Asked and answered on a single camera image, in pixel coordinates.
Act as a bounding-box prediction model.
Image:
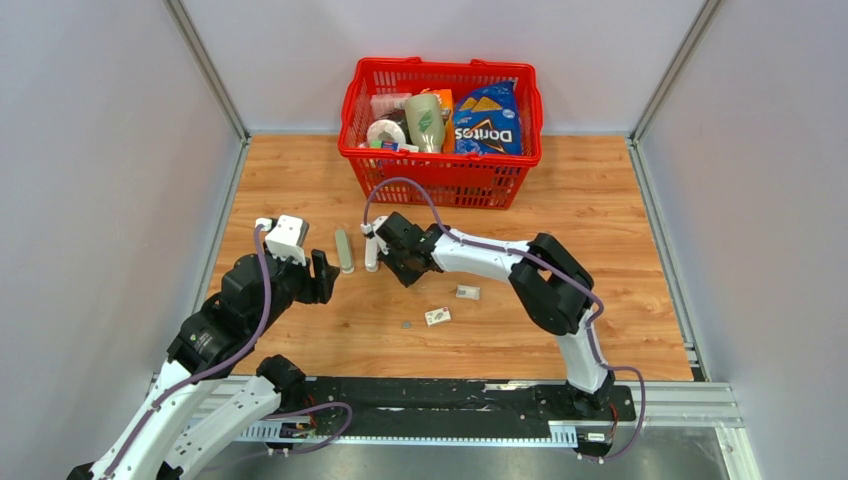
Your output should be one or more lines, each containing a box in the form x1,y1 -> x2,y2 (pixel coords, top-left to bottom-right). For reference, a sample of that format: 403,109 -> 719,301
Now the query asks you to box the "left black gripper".
252,237 -> 342,336

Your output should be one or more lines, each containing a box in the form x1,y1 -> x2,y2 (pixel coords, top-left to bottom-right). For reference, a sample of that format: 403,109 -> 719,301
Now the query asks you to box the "greenish white stapler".
334,229 -> 355,274

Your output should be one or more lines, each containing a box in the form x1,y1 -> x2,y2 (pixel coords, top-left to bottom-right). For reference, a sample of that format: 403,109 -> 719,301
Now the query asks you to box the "white paper tag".
456,285 -> 481,301

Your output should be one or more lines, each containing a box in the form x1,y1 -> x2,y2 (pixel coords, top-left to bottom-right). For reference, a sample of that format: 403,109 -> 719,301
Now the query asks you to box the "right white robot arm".
360,212 -> 615,419

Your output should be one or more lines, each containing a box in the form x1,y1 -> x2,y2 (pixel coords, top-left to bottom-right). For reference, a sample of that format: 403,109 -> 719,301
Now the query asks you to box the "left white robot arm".
69,250 -> 340,479

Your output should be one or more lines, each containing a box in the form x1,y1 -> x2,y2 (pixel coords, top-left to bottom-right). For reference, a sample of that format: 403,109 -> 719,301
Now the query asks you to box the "small staple box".
425,307 -> 452,327

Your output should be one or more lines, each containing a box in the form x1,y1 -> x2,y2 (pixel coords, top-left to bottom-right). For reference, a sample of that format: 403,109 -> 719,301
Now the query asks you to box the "small white blue box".
366,139 -> 419,153

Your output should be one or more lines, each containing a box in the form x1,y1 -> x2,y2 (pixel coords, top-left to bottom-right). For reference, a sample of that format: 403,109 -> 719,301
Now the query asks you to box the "white tape roll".
366,118 -> 407,144

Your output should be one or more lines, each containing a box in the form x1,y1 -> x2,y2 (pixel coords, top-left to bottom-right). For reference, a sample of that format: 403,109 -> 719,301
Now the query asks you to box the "red plastic shopping basket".
337,57 -> 544,209

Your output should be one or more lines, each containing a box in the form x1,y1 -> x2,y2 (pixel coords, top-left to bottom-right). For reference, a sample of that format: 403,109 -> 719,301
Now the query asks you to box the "beige squeeze bottle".
404,93 -> 445,153

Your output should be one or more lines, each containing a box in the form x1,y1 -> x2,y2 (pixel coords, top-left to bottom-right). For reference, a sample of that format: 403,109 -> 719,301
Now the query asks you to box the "clear plastic wrapped packet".
369,93 -> 412,119

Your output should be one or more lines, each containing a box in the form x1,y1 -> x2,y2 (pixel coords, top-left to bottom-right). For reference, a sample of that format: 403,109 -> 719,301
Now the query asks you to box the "blue Doritos chip bag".
452,81 -> 522,155

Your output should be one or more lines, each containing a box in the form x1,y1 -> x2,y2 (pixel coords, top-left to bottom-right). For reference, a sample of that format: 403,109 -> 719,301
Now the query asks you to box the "orange snack packet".
421,89 -> 455,154

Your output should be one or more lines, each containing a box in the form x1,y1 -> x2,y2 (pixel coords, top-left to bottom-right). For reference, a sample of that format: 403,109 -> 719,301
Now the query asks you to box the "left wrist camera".
255,215 -> 309,266

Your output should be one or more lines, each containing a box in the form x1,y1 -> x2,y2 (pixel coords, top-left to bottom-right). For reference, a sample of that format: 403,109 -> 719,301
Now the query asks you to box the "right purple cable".
361,176 -> 648,462

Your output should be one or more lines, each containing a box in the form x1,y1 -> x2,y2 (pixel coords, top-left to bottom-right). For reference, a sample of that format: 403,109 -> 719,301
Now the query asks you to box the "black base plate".
280,377 -> 637,439

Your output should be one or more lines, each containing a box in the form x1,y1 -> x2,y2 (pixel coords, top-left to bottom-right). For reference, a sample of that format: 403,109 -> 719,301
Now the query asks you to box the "white perforated cable tray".
238,418 -> 579,448

